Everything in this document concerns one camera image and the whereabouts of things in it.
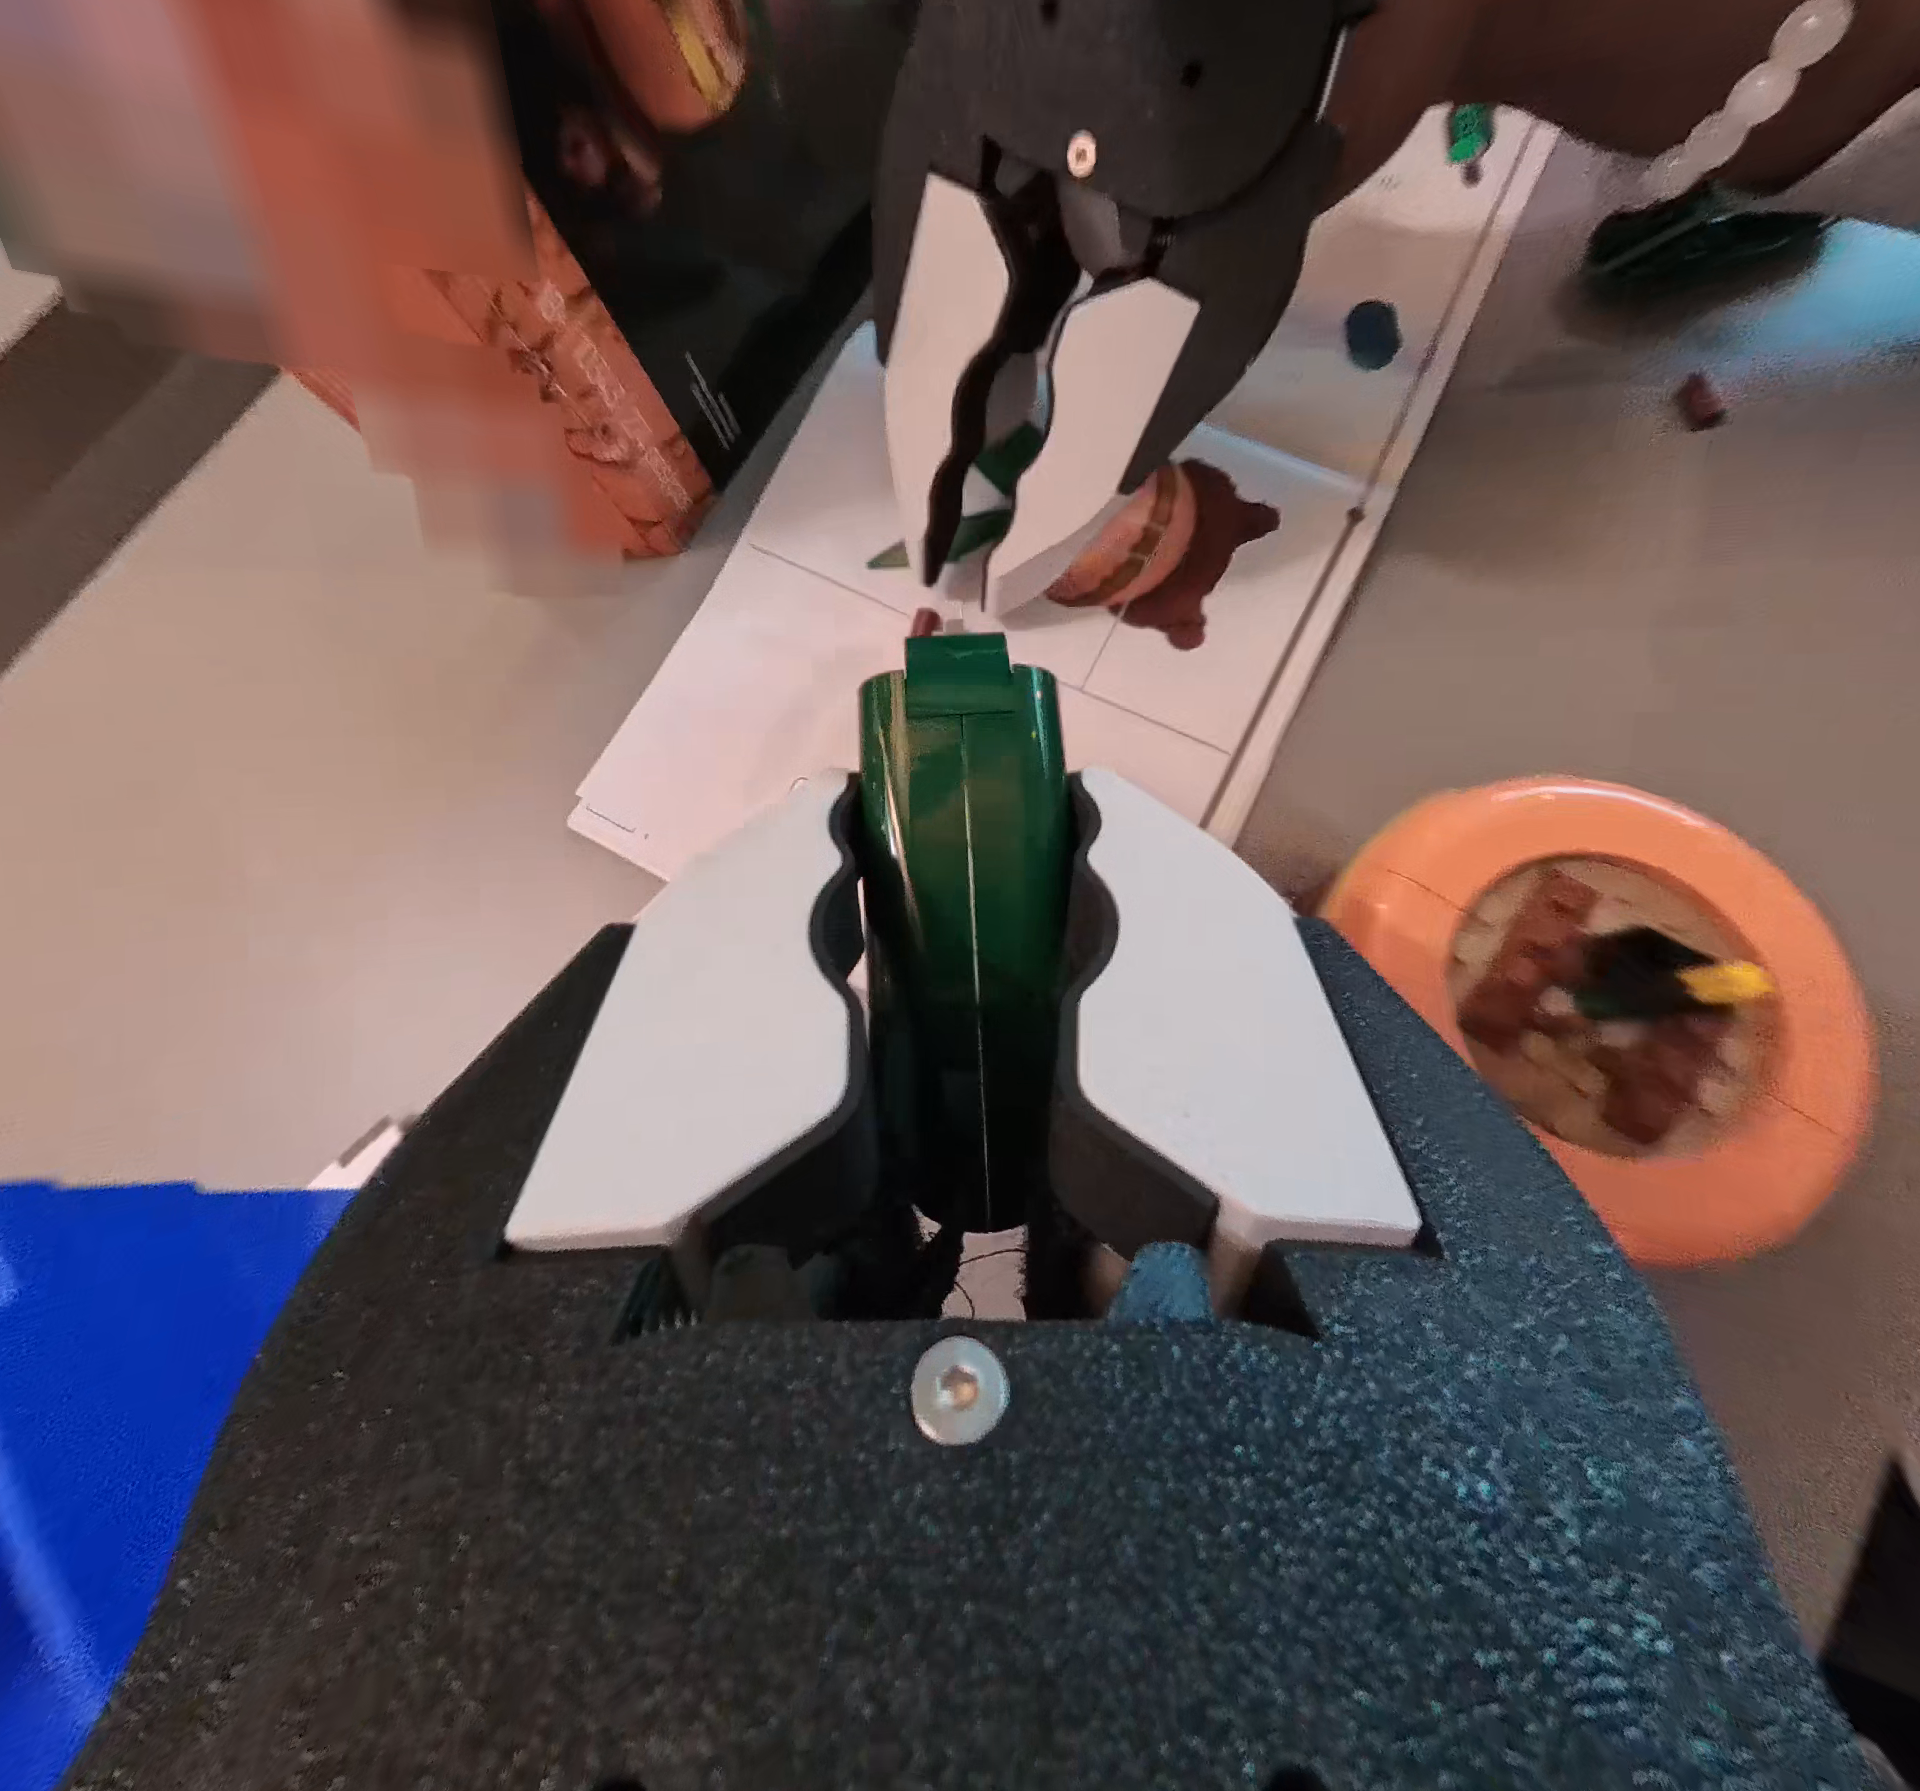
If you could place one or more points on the white instruction booklet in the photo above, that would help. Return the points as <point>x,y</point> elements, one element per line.
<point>780,681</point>

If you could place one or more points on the grey desk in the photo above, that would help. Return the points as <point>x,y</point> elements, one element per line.
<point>301,845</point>

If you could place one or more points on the black and orange set box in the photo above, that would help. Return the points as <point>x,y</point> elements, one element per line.
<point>720,246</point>

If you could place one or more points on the dark green leaf brick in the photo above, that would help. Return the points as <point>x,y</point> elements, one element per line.
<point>961,845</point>

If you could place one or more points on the small dark brown brick piece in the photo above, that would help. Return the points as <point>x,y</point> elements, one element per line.
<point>1700,398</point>

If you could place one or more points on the dark green brick pieces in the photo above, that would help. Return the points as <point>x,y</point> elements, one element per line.
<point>1695,238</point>

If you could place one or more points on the yellow tipped brick stem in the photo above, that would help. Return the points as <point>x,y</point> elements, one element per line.
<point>1651,983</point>

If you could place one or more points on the pink brick flower pot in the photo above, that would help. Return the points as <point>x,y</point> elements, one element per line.
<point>1823,1071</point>

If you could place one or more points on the white paper sheet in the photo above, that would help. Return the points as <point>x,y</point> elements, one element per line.
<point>369,1153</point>

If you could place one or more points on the blue plastic bin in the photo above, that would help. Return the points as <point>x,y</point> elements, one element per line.
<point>121,1445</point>

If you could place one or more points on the dark blue round piece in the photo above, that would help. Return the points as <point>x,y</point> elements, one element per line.
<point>1370,332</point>

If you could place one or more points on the small green brick piece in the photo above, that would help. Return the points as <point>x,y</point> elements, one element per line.
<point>1462,134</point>

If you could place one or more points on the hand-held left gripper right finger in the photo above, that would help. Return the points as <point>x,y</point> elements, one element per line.
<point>1231,1055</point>

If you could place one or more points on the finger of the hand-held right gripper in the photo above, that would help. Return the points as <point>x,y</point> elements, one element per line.
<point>938,320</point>
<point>1110,396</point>

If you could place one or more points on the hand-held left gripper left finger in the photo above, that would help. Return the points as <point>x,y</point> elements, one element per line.
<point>705,1041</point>

